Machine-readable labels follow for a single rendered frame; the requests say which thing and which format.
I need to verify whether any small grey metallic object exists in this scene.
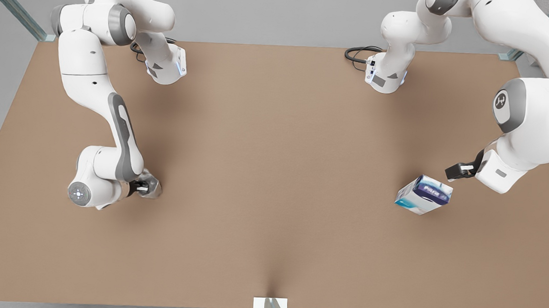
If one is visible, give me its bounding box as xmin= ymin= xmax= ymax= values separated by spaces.
xmin=138 ymin=168 xmax=164 ymax=201

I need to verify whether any blue and white carton box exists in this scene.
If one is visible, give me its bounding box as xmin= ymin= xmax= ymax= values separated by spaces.
xmin=393 ymin=173 xmax=455 ymax=218

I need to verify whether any black cable loop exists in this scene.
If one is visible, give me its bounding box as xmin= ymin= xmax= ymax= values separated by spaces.
xmin=343 ymin=44 xmax=384 ymax=73
xmin=128 ymin=34 xmax=178 ymax=66

